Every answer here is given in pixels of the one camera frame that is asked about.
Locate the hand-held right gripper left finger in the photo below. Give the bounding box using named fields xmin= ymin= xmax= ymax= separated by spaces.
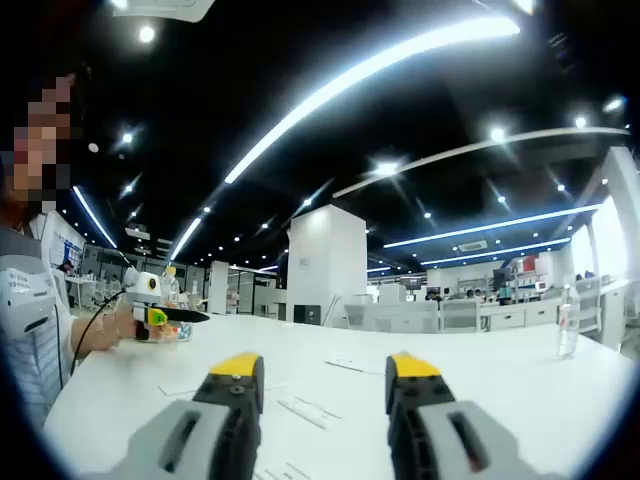
xmin=107 ymin=351 xmax=265 ymax=480

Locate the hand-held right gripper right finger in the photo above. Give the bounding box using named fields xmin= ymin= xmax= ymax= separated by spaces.
xmin=384 ymin=351 xmax=541 ymax=480

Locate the person's left hand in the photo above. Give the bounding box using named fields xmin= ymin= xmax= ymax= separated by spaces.
xmin=98 ymin=300 xmax=138 ymax=352

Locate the yellow-capped clear bottle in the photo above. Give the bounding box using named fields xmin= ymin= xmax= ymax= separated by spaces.
xmin=159 ymin=264 xmax=182 ymax=307

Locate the red blue printed packet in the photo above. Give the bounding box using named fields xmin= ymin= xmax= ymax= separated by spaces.
xmin=167 ymin=322 xmax=195 ymax=344

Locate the white flat strip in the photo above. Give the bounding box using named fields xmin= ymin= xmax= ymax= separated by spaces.
xmin=277 ymin=396 xmax=343 ymax=430
xmin=263 ymin=458 xmax=312 ymax=480
xmin=158 ymin=381 xmax=202 ymax=398

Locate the ceiling light strip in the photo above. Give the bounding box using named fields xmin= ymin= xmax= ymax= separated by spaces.
xmin=169 ymin=216 xmax=203 ymax=262
xmin=420 ymin=236 xmax=573 ymax=267
xmin=383 ymin=203 xmax=602 ymax=250
xmin=71 ymin=185 xmax=118 ymax=249

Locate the white mesh office chair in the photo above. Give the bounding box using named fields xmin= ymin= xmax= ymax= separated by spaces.
xmin=439 ymin=298 xmax=484 ymax=334

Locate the white chest-worn device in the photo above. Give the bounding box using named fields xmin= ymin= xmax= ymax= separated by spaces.
xmin=0 ymin=267 xmax=59 ymax=351

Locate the clear plastic water bottle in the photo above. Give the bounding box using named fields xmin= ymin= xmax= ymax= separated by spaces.
xmin=556 ymin=283 xmax=582 ymax=359

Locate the white square pillar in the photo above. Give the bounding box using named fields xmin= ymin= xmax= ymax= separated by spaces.
xmin=286 ymin=203 xmax=369 ymax=329

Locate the white ceiling beam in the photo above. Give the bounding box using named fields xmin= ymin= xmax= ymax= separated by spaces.
xmin=331 ymin=126 xmax=632 ymax=199

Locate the white ceiling air conditioner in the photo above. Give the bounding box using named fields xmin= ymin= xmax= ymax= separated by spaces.
xmin=111 ymin=0 xmax=212 ymax=24

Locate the long curved ceiling light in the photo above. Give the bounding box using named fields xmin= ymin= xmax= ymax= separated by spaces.
xmin=223 ymin=17 xmax=522 ymax=185

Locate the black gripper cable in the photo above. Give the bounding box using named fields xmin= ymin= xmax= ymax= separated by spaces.
xmin=68 ymin=287 xmax=127 ymax=377

